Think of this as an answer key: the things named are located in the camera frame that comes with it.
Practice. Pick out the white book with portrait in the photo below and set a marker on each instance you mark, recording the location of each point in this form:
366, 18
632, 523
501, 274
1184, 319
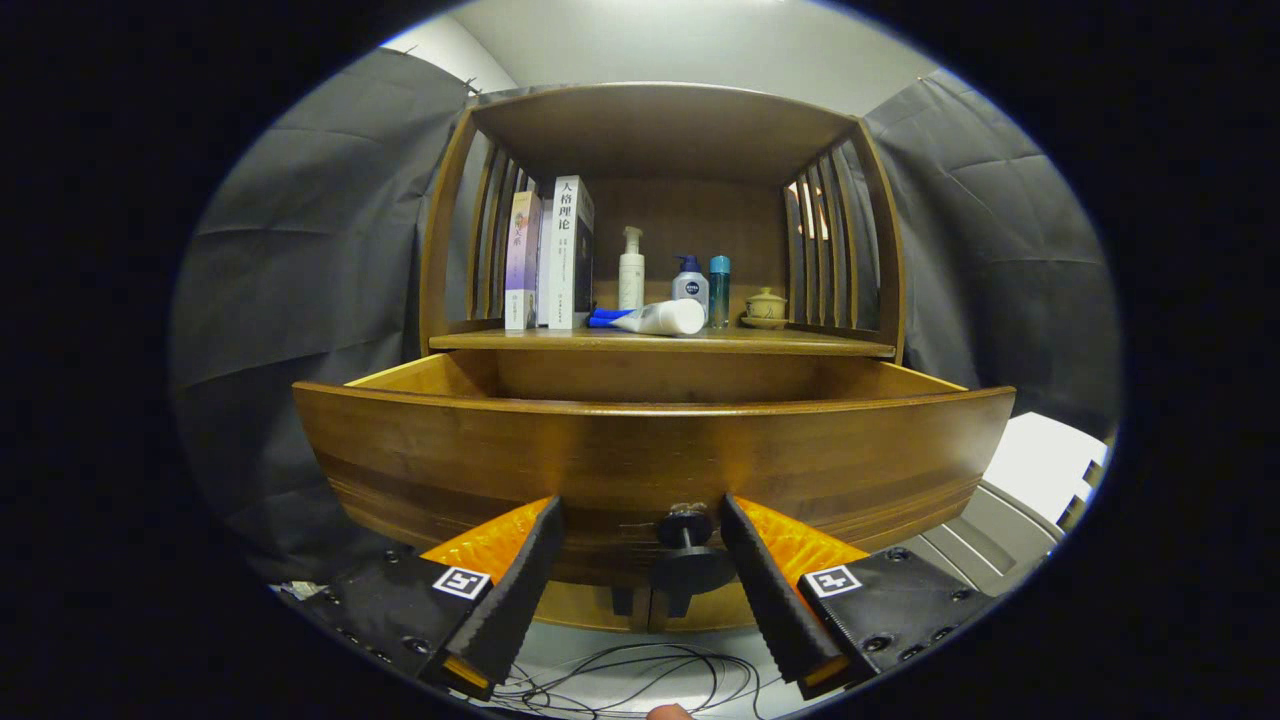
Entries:
563, 260

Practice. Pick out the wooden cabinet door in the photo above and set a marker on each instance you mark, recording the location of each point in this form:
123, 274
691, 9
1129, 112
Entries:
720, 610
580, 605

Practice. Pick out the white bottle with blue cap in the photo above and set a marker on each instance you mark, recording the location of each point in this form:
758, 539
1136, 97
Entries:
690, 285

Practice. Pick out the yellow lidded teacup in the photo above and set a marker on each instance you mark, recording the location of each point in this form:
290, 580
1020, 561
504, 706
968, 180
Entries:
766, 307

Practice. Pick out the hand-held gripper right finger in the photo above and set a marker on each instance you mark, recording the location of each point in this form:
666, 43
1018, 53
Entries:
772, 600

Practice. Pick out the brown wooden drawer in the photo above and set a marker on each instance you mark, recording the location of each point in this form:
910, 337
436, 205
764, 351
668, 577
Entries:
640, 450

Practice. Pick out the brown wooden cabinet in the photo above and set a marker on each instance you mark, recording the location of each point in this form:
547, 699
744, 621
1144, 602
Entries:
700, 220

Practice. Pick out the teal slim bottle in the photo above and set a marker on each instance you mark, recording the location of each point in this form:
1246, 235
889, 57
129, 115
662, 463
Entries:
720, 295

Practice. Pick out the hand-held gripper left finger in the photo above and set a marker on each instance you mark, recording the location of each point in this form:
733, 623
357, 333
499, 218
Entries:
520, 590

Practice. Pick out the purple book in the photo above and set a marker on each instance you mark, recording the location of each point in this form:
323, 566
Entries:
522, 260

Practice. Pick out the wooden countertop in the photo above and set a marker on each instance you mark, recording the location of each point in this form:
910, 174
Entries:
800, 340

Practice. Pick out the white squeeze tube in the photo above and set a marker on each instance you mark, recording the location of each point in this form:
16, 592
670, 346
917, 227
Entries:
665, 318

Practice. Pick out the white pump bottle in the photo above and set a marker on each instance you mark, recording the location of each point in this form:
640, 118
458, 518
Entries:
631, 280

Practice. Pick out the blue folded towel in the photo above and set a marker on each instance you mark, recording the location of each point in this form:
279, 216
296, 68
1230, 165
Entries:
600, 316

